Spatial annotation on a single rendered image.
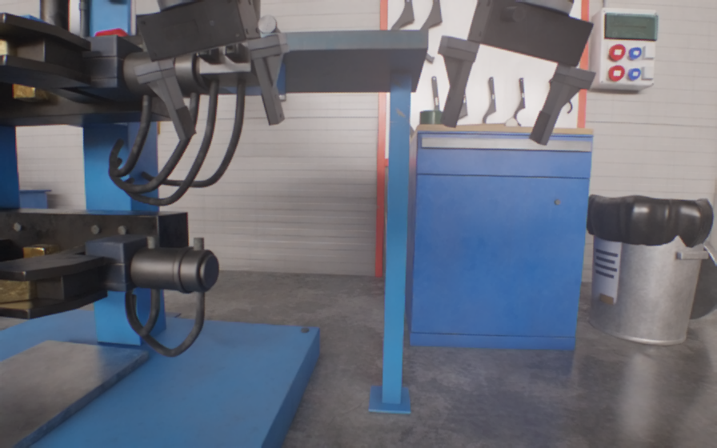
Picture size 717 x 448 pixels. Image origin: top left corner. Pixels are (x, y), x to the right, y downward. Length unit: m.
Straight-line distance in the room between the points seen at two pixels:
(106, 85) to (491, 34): 0.82
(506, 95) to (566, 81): 2.33
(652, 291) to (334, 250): 1.96
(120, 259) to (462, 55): 0.83
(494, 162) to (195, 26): 1.28
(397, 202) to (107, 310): 1.08
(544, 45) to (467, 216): 1.12
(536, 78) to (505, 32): 2.49
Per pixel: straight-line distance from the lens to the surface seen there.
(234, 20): 0.47
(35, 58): 0.96
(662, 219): 1.92
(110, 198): 1.44
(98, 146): 1.47
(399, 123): 1.06
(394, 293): 1.10
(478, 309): 1.64
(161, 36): 0.51
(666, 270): 2.00
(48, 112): 1.30
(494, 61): 2.89
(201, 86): 0.94
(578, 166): 1.69
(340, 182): 2.71
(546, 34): 0.50
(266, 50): 0.46
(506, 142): 1.56
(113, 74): 0.99
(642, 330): 2.07
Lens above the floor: 0.70
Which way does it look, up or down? 6 degrees down
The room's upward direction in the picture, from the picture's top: 1 degrees clockwise
